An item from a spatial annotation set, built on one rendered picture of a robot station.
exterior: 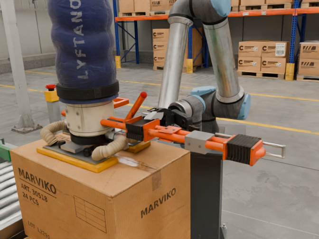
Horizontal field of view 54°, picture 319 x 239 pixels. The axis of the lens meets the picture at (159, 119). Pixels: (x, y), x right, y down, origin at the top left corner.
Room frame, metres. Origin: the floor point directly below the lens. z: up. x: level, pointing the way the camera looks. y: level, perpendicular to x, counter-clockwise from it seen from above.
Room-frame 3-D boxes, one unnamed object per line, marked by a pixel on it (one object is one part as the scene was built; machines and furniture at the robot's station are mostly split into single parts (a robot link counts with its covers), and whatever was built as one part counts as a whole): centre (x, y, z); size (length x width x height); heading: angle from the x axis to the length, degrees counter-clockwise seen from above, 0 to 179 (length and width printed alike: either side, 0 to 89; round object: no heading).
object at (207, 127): (1.78, -0.26, 0.82); 0.19 x 0.19 x 0.10
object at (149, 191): (1.13, 0.25, 0.75); 0.60 x 0.40 x 0.40; 51
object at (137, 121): (1.00, 0.06, 1.08); 0.10 x 0.08 x 0.06; 144
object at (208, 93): (1.78, -0.27, 0.96); 0.17 x 0.15 x 0.18; 58
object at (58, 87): (1.15, 0.26, 1.19); 0.23 x 0.23 x 0.04
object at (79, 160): (1.07, 0.31, 0.97); 0.34 x 0.10 x 0.05; 54
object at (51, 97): (2.08, 0.72, 0.50); 0.07 x 0.07 x 1.00; 54
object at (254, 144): (0.79, -0.22, 1.08); 0.08 x 0.07 x 0.05; 54
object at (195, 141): (0.87, -0.12, 1.07); 0.07 x 0.07 x 0.04; 54
